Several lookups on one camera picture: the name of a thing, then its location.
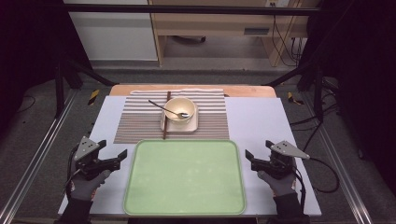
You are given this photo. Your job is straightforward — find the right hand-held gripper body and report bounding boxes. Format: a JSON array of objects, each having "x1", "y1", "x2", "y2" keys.
[{"x1": 261, "y1": 140, "x2": 311, "y2": 181}]

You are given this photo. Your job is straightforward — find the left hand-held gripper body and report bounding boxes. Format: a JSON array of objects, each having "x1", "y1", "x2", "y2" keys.
[{"x1": 73, "y1": 135, "x2": 110, "y2": 182}]

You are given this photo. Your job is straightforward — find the brown wooden chopstick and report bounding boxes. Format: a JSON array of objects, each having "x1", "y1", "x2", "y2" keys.
[
  {"x1": 164, "y1": 91, "x2": 172, "y2": 140},
  {"x1": 163, "y1": 91, "x2": 170, "y2": 140}
]

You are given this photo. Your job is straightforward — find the metal spoon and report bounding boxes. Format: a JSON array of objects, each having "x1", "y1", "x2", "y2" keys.
[{"x1": 148, "y1": 99, "x2": 191, "y2": 119}]

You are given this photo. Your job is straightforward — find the green tray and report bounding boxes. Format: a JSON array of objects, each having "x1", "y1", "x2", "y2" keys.
[{"x1": 122, "y1": 139, "x2": 247, "y2": 217}]

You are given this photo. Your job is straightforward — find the cream bowl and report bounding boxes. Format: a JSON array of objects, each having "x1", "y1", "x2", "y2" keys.
[{"x1": 163, "y1": 96, "x2": 197, "y2": 126}]

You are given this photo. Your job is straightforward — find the person's right hand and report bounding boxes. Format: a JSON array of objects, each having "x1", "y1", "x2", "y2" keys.
[{"x1": 257, "y1": 170, "x2": 297, "y2": 198}]

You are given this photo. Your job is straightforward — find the person's left hand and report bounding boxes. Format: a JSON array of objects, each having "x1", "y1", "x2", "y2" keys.
[{"x1": 66, "y1": 169, "x2": 112, "y2": 203}]

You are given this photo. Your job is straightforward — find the striped placemat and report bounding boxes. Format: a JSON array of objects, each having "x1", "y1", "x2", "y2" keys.
[{"x1": 113, "y1": 88, "x2": 231, "y2": 145}]

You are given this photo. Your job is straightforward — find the yellow black tape strip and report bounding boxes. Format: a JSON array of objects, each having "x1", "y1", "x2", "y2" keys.
[
  {"x1": 287, "y1": 91, "x2": 304, "y2": 105},
  {"x1": 88, "y1": 89, "x2": 101, "y2": 106}
]

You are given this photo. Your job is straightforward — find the wooden table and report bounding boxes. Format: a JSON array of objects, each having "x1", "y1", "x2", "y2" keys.
[{"x1": 109, "y1": 83, "x2": 277, "y2": 99}]

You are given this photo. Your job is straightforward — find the black metal stand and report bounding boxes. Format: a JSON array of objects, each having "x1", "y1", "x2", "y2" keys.
[
  {"x1": 54, "y1": 55, "x2": 117, "y2": 119},
  {"x1": 264, "y1": 60, "x2": 325, "y2": 123}
]

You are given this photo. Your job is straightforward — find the cream square plate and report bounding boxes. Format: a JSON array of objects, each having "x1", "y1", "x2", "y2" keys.
[{"x1": 160, "y1": 106, "x2": 199, "y2": 133}]

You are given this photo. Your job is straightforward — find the white cabinet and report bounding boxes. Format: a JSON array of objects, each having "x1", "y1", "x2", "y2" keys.
[{"x1": 62, "y1": 0, "x2": 159, "y2": 62}]

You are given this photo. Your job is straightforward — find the black curtain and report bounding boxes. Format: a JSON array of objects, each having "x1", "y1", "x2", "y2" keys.
[
  {"x1": 298, "y1": 0, "x2": 396, "y2": 188},
  {"x1": 0, "y1": 0, "x2": 92, "y2": 138}
]

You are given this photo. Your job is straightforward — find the wooden desk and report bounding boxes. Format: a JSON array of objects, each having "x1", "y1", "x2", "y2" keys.
[{"x1": 148, "y1": 0, "x2": 321, "y2": 67}]

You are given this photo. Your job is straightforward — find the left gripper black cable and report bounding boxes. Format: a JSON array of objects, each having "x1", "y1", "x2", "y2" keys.
[{"x1": 64, "y1": 145, "x2": 82, "y2": 196}]

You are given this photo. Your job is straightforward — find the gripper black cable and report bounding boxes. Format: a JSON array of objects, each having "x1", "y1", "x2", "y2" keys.
[
  {"x1": 292, "y1": 157, "x2": 341, "y2": 216},
  {"x1": 64, "y1": 145, "x2": 82, "y2": 196}
]

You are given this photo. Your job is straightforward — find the black floor cables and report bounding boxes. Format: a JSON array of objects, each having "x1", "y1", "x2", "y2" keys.
[{"x1": 289, "y1": 77, "x2": 341, "y2": 153}]

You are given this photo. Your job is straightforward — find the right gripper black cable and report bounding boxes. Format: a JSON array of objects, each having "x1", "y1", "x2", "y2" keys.
[{"x1": 292, "y1": 157, "x2": 341, "y2": 216}]

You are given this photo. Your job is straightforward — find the aluminium floor rail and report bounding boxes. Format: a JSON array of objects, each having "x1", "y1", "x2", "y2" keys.
[
  {"x1": 303, "y1": 92, "x2": 375, "y2": 224},
  {"x1": 0, "y1": 90, "x2": 78, "y2": 224}
]

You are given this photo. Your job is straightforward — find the thin black floor cable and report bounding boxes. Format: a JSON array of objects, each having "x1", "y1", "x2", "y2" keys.
[{"x1": 17, "y1": 94, "x2": 37, "y2": 114}]

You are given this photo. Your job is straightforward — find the hanging desk cables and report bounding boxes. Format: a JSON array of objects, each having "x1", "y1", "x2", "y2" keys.
[{"x1": 271, "y1": 14, "x2": 307, "y2": 68}]

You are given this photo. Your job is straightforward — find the black frame crossbar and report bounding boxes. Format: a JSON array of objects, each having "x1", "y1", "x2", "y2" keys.
[{"x1": 64, "y1": 3, "x2": 321, "y2": 17}]

